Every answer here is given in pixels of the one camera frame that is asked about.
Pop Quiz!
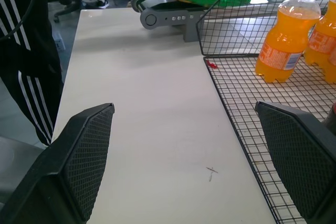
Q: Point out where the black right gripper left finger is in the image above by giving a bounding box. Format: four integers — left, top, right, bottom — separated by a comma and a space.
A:
0, 102, 116, 224

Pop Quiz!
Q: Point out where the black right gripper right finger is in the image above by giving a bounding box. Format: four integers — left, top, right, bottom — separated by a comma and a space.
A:
255, 101, 336, 224

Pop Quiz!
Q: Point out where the grey conveyor belt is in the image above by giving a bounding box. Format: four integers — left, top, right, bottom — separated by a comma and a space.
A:
131, 0, 211, 43

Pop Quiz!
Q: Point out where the person in black striped tracksuit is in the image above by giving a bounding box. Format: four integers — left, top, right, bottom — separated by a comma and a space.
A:
0, 0, 64, 146

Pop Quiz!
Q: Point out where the orange soda bottle blue cap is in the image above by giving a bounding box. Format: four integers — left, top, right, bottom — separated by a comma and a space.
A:
255, 0, 326, 83

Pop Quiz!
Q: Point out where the black wire mesh rack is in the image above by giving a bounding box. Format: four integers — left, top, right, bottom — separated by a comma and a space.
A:
196, 0, 336, 224

